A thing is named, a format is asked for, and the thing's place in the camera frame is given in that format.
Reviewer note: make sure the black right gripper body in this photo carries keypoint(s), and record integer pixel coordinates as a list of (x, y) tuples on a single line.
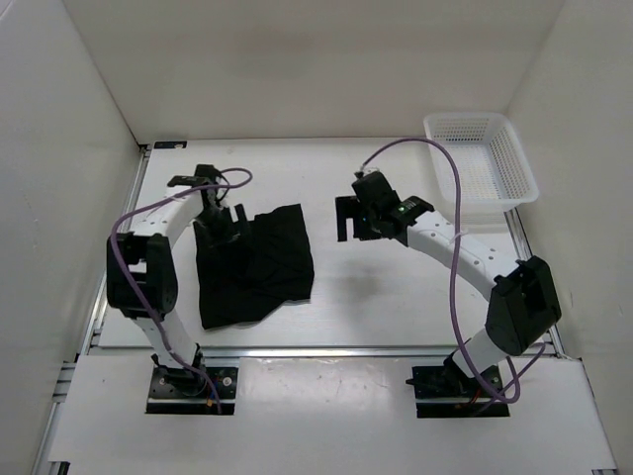
[(368, 228)]

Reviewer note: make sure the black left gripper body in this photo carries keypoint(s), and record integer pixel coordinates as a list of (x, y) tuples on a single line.
[(215, 227)]

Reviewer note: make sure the black shorts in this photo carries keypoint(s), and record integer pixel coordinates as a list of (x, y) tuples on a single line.
[(243, 284)]

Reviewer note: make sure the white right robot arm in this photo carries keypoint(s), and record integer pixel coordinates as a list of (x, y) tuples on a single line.
[(522, 297)]

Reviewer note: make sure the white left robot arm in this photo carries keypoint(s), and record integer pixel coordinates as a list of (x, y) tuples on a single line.
[(141, 275)]

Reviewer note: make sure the black corner label tag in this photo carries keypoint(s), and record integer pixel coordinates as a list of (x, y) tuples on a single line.
[(170, 145)]

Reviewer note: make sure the white perforated plastic basket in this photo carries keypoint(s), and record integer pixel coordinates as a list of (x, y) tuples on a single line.
[(495, 176)]

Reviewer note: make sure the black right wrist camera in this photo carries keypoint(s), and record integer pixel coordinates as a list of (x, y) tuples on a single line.
[(373, 188)]

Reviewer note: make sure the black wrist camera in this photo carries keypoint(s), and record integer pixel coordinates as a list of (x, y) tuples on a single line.
[(204, 174), (373, 188)]

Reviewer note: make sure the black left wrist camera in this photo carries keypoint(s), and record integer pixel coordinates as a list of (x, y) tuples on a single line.
[(204, 174)]

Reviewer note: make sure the aluminium table edge rail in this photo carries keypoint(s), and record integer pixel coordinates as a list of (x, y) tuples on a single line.
[(439, 351)]

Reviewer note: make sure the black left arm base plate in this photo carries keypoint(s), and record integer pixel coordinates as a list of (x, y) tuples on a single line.
[(175, 391)]

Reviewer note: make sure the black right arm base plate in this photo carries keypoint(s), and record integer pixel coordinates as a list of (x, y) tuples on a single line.
[(440, 395)]

